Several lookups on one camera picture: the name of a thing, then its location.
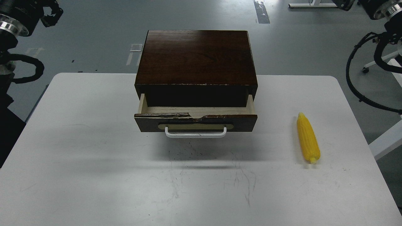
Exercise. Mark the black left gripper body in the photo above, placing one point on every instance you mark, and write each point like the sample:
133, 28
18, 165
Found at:
51, 19

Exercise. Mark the wooden drawer with white handle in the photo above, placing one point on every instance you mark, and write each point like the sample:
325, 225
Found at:
196, 122

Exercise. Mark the yellow corn cob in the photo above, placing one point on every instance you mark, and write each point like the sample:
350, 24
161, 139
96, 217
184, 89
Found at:
308, 142

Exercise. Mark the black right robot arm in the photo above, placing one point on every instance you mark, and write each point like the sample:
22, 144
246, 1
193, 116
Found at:
391, 10

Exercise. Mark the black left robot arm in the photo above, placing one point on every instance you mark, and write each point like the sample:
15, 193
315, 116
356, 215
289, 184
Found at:
20, 18

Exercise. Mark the dark wooden drawer cabinet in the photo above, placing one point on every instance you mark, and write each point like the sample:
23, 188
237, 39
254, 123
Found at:
196, 68

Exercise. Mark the white side table edge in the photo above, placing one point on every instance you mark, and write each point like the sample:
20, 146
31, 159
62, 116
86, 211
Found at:
387, 142

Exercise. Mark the white desk leg frame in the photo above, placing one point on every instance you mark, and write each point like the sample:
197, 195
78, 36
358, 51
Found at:
312, 4

